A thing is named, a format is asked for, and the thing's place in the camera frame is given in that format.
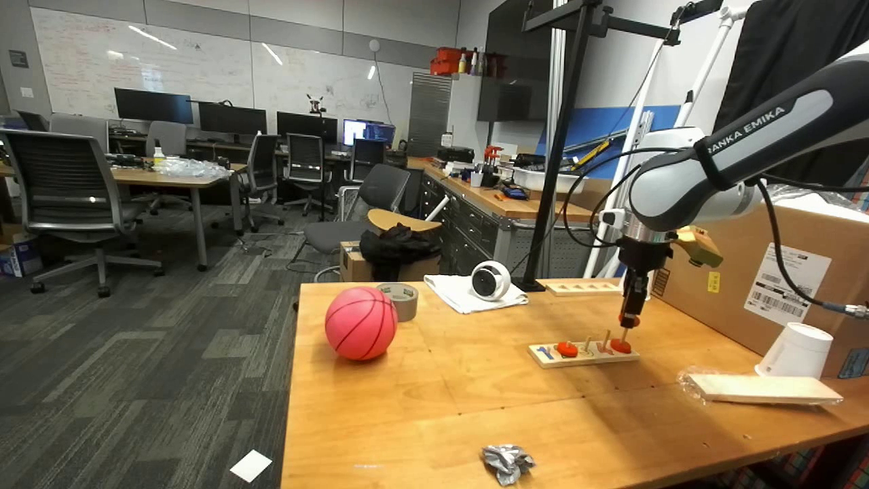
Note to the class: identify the white tripod stand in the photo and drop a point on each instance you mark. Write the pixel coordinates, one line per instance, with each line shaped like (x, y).
(645, 95)

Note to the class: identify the crumpled foil ball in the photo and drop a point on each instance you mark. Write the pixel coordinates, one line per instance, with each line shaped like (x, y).
(505, 462)

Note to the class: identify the lit blue computer monitor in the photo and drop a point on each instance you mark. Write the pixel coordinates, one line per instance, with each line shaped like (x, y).
(367, 133)

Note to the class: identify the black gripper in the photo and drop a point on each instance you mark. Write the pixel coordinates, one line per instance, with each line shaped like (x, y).
(645, 258)

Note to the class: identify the pink basketball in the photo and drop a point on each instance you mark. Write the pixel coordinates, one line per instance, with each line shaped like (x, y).
(359, 324)

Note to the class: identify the dark computer monitor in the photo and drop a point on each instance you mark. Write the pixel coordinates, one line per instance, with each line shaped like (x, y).
(154, 107)
(304, 126)
(231, 118)

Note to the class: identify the black flat screen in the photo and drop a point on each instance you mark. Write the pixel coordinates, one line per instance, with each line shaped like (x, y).
(511, 98)

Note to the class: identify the long white wrapped board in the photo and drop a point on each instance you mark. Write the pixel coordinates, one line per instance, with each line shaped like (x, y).
(765, 388)

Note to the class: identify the black metal pole stand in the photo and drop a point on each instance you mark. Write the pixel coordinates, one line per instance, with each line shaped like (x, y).
(557, 152)

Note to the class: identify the orange yellow camera mount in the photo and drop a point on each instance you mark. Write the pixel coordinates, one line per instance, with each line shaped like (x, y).
(698, 246)

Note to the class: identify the white wooden peg board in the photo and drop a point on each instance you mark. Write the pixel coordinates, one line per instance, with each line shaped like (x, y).
(587, 356)

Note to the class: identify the small brown cardboard box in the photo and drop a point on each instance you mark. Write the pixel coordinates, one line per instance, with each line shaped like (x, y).
(355, 263)

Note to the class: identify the grey metal cabinet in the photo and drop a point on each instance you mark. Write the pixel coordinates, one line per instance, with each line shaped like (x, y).
(443, 111)

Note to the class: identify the white paper sheet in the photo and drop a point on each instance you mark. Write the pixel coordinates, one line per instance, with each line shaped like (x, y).
(251, 464)

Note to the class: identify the wooden office desk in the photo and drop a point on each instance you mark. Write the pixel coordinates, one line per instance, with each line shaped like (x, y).
(181, 176)

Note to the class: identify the black curtain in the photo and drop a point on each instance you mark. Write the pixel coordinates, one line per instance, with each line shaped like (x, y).
(789, 35)

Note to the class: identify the large cardboard box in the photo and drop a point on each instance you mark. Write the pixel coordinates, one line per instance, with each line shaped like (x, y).
(724, 316)

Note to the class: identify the grey tape roll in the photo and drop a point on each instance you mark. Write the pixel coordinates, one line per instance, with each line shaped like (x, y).
(405, 305)

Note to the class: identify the white paper cup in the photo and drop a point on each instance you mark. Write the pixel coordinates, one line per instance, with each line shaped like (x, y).
(796, 349)

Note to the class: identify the grey mesh office chair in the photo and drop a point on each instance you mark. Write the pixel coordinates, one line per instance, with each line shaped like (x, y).
(265, 171)
(308, 167)
(63, 190)

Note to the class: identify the white round device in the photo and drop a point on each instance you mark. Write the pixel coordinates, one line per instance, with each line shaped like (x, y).
(490, 280)

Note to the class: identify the red container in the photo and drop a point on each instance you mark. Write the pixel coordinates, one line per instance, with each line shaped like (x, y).
(446, 61)

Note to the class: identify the long wooden workbench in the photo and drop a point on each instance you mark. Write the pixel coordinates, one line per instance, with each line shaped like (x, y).
(490, 195)

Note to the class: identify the black bag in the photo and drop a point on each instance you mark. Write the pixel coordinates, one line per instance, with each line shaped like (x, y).
(397, 246)

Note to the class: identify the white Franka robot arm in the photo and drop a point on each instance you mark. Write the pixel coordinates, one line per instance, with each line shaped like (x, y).
(750, 136)

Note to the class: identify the round wooden stool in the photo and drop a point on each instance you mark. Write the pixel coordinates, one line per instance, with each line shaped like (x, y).
(402, 220)

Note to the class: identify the dark padded office chair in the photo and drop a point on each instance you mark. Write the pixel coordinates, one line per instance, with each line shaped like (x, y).
(382, 184)

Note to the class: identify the small black tripod figure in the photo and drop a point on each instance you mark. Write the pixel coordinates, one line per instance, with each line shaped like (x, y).
(317, 104)

